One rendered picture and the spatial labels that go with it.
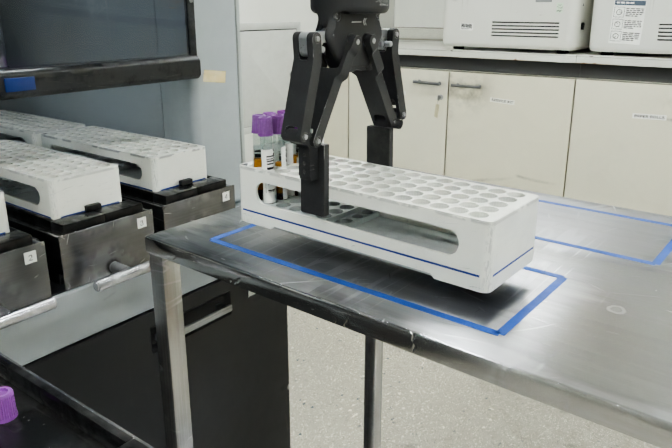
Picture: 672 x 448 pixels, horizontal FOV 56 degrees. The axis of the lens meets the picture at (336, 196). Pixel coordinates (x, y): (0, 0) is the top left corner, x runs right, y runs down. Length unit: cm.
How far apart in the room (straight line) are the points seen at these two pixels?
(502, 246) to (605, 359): 12
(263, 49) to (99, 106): 159
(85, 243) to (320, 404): 116
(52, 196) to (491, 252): 54
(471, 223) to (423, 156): 231
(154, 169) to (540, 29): 190
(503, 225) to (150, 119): 73
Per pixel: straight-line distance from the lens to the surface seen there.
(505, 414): 190
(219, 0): 106
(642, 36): 248
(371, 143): 69
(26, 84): 85
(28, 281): 82
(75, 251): 84
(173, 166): 95
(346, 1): 59
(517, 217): 57
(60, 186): 85
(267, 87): 279
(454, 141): 275
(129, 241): 88
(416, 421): 183
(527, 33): 260
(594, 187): 258
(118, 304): 89
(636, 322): 58
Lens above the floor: 107
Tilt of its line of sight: 16 degrees down
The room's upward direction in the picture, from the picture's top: straight up
